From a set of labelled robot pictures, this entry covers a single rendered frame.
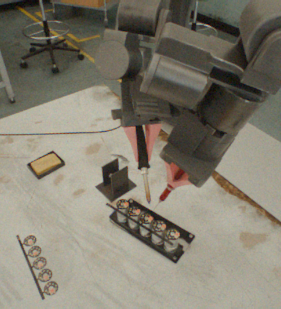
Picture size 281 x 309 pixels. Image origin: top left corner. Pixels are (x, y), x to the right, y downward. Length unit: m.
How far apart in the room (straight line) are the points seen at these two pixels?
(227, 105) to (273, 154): 0.54
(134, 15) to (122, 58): 0.10
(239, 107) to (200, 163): 0.09
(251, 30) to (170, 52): 0.07
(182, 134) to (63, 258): 0.36
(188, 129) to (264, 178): 0.45
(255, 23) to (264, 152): 0.59
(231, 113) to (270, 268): 0.38
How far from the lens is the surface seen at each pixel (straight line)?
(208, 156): 0.38
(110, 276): 0.59
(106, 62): 0.48
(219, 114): 0.34
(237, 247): 0.64
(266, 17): 0.29
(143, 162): 0.57
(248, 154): 0.83
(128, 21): 0.55
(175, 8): 0.78
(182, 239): 0.62
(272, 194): 0.75
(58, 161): 0.77
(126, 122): 0.54
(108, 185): 0.71
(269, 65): 0.29
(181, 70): 0.31
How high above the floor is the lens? 1.28
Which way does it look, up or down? 43 degrees down
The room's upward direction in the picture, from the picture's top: straight up
